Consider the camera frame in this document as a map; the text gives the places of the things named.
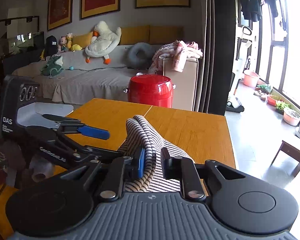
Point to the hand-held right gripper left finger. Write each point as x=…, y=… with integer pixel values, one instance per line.
x=141, y=162

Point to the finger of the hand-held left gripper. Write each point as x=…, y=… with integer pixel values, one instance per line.
x=102, y=152
x=95, y=132

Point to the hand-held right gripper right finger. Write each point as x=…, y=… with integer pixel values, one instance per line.
x=166, y=165

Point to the grey striped sweater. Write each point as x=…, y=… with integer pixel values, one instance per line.
x=145, y=135

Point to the pile of pink clothes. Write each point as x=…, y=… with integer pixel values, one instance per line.
x=180, y=52

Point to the hanging dark clothes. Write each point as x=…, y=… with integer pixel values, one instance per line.
x=252, y=2

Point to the grey covered sofa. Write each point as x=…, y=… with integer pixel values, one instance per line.
x=90, y=80

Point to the green dinosaur plush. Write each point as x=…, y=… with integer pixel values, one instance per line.
x=52, y=66

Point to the red round stool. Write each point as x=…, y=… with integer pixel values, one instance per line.
x=150, y=91

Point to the glass fish tank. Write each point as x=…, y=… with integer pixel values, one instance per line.
x=22, y=40

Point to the dark navy plush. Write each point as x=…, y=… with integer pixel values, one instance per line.
x=50, y=46

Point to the pink plush doll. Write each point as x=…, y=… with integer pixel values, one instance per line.
x=62, y=45

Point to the yellow duck plush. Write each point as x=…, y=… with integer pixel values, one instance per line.
x=76, y=48

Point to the grey neck pillow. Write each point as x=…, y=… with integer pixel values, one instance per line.
x=133, y=55

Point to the white goose plush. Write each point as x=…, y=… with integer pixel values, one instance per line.
x=102, y=42

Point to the yellow sofa cushion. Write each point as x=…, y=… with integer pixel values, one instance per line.
x=135, y=35
x=82, y=40
x=165, y=34

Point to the yellow green plush doll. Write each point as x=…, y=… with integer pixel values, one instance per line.
x=70, y=41

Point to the white upright vacuum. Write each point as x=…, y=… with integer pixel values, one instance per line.
x=236, y=80

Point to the pair of light shoes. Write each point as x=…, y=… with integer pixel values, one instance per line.
x=260, y=95

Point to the beige curtain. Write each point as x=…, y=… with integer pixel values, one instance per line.
x=207, y=55

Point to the pink plastic bucket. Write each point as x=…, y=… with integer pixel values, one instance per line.
x=251, y=78

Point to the dark curtain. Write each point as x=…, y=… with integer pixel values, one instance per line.
x=223, y=55

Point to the green cloth item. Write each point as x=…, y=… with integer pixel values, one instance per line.
x=264, y=89

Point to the red plastic basin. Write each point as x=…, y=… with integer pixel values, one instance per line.
x=273, y=100

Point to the small wooden stool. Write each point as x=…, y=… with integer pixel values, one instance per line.
x=292, y=152

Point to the tray of green plants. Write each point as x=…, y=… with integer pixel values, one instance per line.
x=282, y=107

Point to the pink basin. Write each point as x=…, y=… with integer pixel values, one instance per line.
x=292, y=117

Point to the black window frame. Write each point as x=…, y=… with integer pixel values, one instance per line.
x=283, y=67

